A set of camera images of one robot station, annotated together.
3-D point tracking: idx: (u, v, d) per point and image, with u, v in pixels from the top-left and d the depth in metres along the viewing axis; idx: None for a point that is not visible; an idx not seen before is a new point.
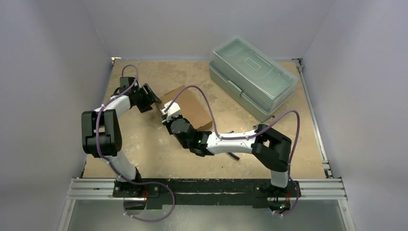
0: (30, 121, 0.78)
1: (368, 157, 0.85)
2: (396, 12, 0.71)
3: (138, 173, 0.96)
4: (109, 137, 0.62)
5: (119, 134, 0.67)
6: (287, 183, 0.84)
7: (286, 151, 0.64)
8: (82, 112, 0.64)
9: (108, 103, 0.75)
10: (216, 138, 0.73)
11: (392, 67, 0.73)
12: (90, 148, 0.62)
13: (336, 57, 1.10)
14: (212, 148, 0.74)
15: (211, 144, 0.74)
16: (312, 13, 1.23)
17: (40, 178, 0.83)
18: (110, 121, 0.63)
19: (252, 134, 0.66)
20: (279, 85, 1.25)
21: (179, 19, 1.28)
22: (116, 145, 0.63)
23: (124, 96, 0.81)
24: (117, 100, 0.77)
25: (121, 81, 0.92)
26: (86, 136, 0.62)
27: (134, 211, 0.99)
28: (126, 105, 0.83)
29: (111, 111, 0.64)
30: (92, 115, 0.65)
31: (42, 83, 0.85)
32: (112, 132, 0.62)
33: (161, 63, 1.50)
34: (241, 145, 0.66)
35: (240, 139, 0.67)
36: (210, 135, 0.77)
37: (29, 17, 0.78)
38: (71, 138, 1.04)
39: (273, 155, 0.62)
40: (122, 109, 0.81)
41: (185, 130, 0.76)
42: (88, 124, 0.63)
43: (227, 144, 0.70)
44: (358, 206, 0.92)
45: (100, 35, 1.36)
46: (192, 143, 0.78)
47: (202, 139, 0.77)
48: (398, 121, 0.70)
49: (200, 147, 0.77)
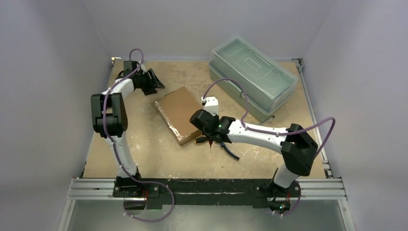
0: (30, 120, 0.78)
1: (368, 157, 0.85)
2: (397, 12, 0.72)
3: (138, 172, 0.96)
4: (117, 118, 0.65)
5: (125, 118, 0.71)
6: (289, 185, 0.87)
7: (312, 156, 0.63)
8: (92, 96, 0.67)
9: (114, 86, 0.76)
10: (240, 127, 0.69)
11: (392, 66, 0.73)
12: (98, 128, 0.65)
13: (336, 57, 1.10)
14: (233, 137, 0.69)
15: (233, 132, 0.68)
16: (312, 13, 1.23)
17: (41, 178, 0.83)
18: (118, 103, 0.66)
19: (283, 131, 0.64)
20: (279, 85, 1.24)
21: (178, 19, 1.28)
22: (122, 125, 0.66)
23: (129, 79, 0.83)
24: (122, 83, 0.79)
25: (124, 64, 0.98)
26: (95, 116, 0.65)
27: (133, 211, 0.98)
28: (129, 88, 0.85)
29: (118, 95, 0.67)
30: (101, 98, 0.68)
31: (42, 83, 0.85)
32: (120, 113, 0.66)
33: (161, 63, 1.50)
34: (269, 139, 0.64)
35: (269, 134, 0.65)
36: (233, 122, 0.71)
37: (29, 17, 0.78)
38: (71, 138, 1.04)
39: (299, 155, 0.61)
40: (125, 92, 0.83)
41: (199, 117, 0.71)
42: (97, 106, 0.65)
43: (254, 136, 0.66)
44: (358, 206, 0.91)
45: (100, 36, 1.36)
46: (210, 128, 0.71)
47: (224, 123, 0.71)
48: (398, 121, 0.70)
49: (219, 132, 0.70)
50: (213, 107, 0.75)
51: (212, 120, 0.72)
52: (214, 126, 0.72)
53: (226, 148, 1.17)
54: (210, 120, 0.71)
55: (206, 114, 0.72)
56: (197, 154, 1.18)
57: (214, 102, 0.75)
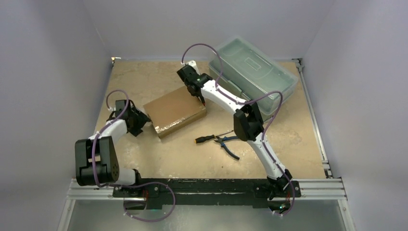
0: (30, 120, 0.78)
1: (368, 157, 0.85)
2: (397, 12, 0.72)
3: (138, 173, 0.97)
4: (106, 166, 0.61)
5: (116, 163, 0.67)
6: (276, 174, 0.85)
7: (257, 129, 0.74)
8: (77, 141, 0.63)
9: (103, 130, 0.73)
10: (212, 87, 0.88)
11: (393, 65, 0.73)
12: (84, 179, 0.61)
13: (336, 57, 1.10)
14: (205, 92, 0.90)
15: (206, 88, 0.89)
16: (312, 13, 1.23)
17: (41, 177, 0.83)
18: (107, 150, 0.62)
19: (242, 101, 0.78)
20: (279, 85, 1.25)
21: (178, 19, 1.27)
22: (113, 174, 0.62)
23: (120, 120, 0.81)
24: (113, 125, 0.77)
25: (116, 104, 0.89)
26: (81, 167, 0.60)
27: (134, 211, 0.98)
28: (122, 128, 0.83)
29: (107, 139, 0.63)
30: (87, 143, 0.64)
31: (42, 83, 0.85)
32: (109, 161, 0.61)
33: (161, 63, 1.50)
34: (229, 104, 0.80)
35: (231, 100, 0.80)
36: (210, 81, 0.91)
37: (29, 17, 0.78)
38: (71, 137, 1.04)
39: (246, 124, 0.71)
40: (117, 133, 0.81)
41: (184, 70, 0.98)
42: (82, 154, 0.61)
43: (218, 96, 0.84)
44: (358, 206, 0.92)
45: (100, 35, 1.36)
46: (190, 79, 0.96)
47: (202, 78, 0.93)
48: (398, 121, 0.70)
49: (195, 84, 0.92)
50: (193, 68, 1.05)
51: (193, 73, 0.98)
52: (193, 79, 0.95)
53: (226, 148, 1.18)
54: (192, 73, 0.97)
55: (190, 69, 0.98)
56: (197, 154, 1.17)
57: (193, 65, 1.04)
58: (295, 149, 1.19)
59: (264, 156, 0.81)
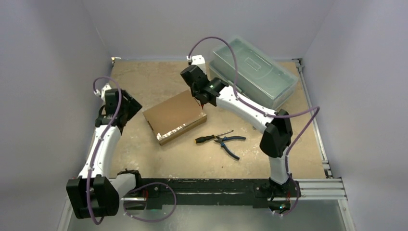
0: (30, 120, 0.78)
1: (367, 157, 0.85)
2: (396, 13, 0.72)
3: (138, 173, 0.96)
4: (103, 208, 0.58)
5: (114, 191, 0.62)
6: (285, 180, 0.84)
7: (286, 142, 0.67)
8: (68, 184, 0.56)
9: (94, 155, 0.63)
10: (231, 96, 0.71)
11: (393, 65, 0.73)
12: (84, 215, 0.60)
13: (336, 57, 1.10)
14: (220, 102, 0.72)
15: (223, 97, 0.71)
16: (312, 13, 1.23)
17: (41, 177, 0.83)
18: (102, 195, 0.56)
19: (271, 113, 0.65)
20: (279, 85, 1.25)
21: (179, 19, 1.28)
22: (112, 211, 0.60)
23: (111, 131, 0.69)
24: (104, 146, 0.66)
25: (106, 98, 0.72)
26: (79, 206, 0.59)
27: (134, 211, 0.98)
28: (114, 137, 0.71)
29: (100, 182, 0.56)
30: (80, 183, 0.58)
31: (42, 83, 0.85)
32: (106, 205, 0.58)
33: (161, 63, 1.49)
34: (256, 117, 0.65)
35: (257, 111, 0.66)
36: (225, 88, 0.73)
37: (29, 17, 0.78)
38: (71, 138, 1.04)
39: (277, 140, 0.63)
40: (112, 144, 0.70)
41: (192, 71, 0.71)
42: (78, 195, 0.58)
43: (240, 107, 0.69)
44: (358, 206, 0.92)
45: (100, 35, 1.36)
46: (199, 86, 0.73)
47: (214, 84, 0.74)
48: (398, 121, 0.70)
49: (207, 92, 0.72)
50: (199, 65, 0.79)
51: (203, 77, 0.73)
52: (203, 85, 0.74)
53: (226, 148, 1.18)
54: (201, 77, 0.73)
55: (199, 72, 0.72)
56: (197, 154, 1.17)
57: (201, 61, 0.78)
58: (295, 149, 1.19)
59: (280, 168, 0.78)
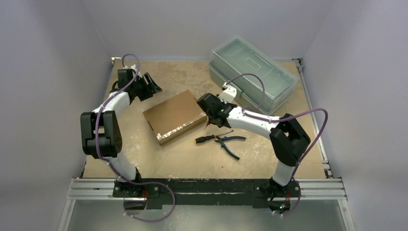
0: (30, 120, 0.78)
1: (368, 157, 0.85)
2: (396, 13, 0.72)
3: (138, 173, 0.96)
4: (110, 139, 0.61)
5: (119, 135, 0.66)
6: (286, 182, 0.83)
7: (303, 147, 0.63)
8: (82, 114, 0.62)
9: (108, 101, 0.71)
10: (239, 113, 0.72)
11: (393, 65, 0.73)
12: (89, 149, 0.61)
13: (336, 57, 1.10)
14: (231, 121, 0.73)
15: (232, 116, 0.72)
16: (312, 13, 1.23)
17: (41, 177, 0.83)
18: (110, 123, 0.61)
19: (275, 119, 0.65)
20: (279, 85, 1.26)
21: (178, 19, 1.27)
22: (115, 146, 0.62)
23: (124, 93, 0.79)
24: (117, 98, 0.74)
25: (119, 74, 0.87)
26: (86, 137, 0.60)
27: (133, 211, 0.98)
28: (125, 101, 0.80)
29: (110, 113, 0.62)
30: (91, 116, 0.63)
31: (42, 83, 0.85)
32: (113, 134, 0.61)
33: (161, 63, 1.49)
34: (262, 125, 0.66)
35: (262, 121, 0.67)
36: (235, 108, 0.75)
37: (29, 17, 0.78)
38: (71, 137, 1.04)
39: (287, 144, 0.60)
40: (121, 106, 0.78)
41: (205, 98, 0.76)
42: (87, 125, 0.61)
43: (248, 121, 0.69)
44: (358, 206, 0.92)
45: (100, 35, 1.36)
46: (214, 111, 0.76)
47: (226, 109, 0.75)
48: (397, 121, 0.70)
49: (220, 116, 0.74)
50: (228, 95, 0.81)
51: (217, 103, 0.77)
52: (218, 110, 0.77)
53: (226, 148, 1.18)
54: (215, 103, 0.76)
55: (212, 99, 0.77)
56: (197, 154, 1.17)
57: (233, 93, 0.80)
58: None
59: (287, 172, 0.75)
